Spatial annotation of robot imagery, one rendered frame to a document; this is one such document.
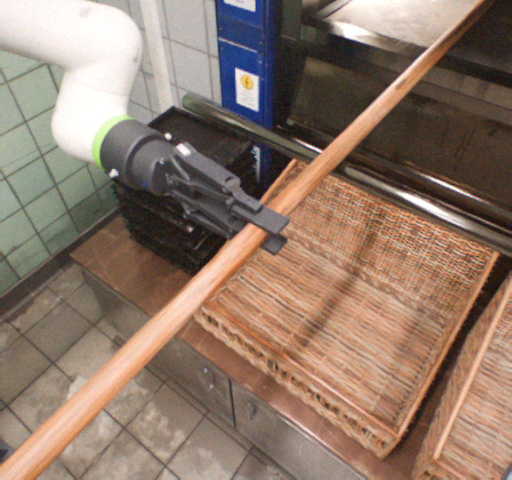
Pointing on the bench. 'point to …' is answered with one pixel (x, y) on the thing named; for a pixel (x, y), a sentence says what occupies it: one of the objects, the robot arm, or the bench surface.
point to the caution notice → (246, 89)
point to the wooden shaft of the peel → (213, 275)
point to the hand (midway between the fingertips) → (260, 225)
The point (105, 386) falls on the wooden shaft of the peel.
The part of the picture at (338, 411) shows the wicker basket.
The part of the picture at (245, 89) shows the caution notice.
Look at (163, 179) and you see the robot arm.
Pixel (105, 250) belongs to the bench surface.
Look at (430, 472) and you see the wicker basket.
